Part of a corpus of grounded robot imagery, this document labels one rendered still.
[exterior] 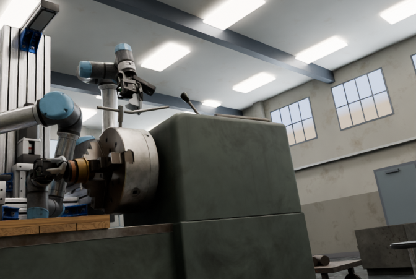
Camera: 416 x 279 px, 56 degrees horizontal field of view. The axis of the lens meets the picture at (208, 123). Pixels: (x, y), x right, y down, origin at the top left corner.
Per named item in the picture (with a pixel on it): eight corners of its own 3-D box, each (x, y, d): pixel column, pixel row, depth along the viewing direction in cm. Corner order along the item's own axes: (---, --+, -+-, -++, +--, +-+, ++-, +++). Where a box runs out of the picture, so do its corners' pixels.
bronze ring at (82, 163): (85, 159, 142) (60, 161, 136) (95, 153, 135) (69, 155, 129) (88, 185, 140) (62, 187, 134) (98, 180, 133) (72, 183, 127)
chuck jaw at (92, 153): (111, 169, 145) (103, 148, 154) (115, 159, 143) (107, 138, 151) (82, 169, 139) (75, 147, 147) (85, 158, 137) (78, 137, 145)
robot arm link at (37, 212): (56, 221, 153) (56, 193, 157) (43, 219, 143) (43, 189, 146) (36, 223, 153) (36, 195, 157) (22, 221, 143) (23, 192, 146)
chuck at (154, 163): (121, 211, 158) (122, 133, 163) (159, 215, 133) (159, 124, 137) (113, 211, 156) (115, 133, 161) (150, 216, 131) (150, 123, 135)
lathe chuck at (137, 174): (113, 211, 156) (115, 133, 161) (150, 216, 131) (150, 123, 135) (91, 213, 151) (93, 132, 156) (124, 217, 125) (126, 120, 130)
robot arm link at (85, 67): (72, 62, 214) (80, 55, 170) (93, 63, 219) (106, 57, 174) (72, 83, 215) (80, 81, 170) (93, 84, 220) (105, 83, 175)
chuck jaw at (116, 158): (118, 161, 141) (132, 150, 132) (119, 174, 139) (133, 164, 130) (88, 160, 134) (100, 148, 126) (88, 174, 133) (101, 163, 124)
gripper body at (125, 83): (117, 100, 162) (113, 77, 168) (136, 102, 167) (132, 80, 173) (124, 89, 157) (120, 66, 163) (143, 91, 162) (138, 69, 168)
